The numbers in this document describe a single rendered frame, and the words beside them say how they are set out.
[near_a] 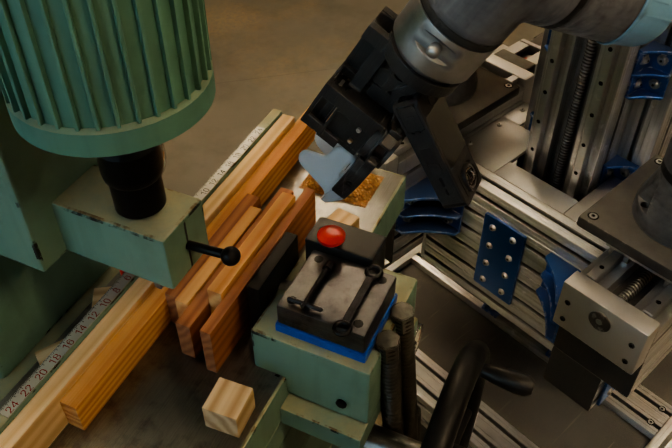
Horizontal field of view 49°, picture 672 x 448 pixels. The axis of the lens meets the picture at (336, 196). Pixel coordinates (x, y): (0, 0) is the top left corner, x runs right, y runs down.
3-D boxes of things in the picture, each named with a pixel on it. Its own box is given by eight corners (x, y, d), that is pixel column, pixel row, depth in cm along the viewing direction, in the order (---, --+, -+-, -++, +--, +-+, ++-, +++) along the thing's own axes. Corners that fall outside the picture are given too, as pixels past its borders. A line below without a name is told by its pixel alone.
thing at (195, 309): (195, 358, 80) (189, 328, 77) (181, 353, 81) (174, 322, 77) (295, 221, 97) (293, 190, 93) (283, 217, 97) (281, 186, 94)
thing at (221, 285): (227, 338, 82) (220, 294, 77) (214, 333, 83) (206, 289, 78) (297, 239, 94) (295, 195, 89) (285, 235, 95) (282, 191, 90)
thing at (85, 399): (84, 431, 74) (75, 408, 71) (68, 423, 74) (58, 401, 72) (333, 115, 115) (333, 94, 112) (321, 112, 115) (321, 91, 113)
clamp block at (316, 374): (366, 429, 77) (368, 378, 71) (253, 383, 81) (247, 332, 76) (414, 327, 87) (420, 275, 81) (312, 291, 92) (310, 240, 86)
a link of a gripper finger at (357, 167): (343, 167, 71) (388, 114, 65) (357, 179, 71) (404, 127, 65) (322, 197, 68) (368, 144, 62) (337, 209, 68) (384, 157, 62)
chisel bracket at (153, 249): (176, 301, 75) (163, 242, 70) (67, 260, 80) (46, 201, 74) (214, 254, 80) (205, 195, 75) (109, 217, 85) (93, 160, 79)
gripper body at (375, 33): (331, 83, 70) (396, -8, 61) (402, 138, 71) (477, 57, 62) (295, 126, 65) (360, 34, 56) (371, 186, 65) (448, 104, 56)
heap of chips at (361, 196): (365, 208, 99) (365, 197, 97) (298, 187, 102) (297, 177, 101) (384, 177, 103) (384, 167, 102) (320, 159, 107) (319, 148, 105)
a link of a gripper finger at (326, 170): (287, 169, 74) (328, 115, 67) (334, 205, 75) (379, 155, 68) (273, 187, 72) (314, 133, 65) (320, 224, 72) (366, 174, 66)
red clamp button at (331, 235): (338, 252, 76) (338, 245, 76) (312, 244, 77) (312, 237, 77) (350, 234, 79) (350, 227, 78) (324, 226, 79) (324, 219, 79)
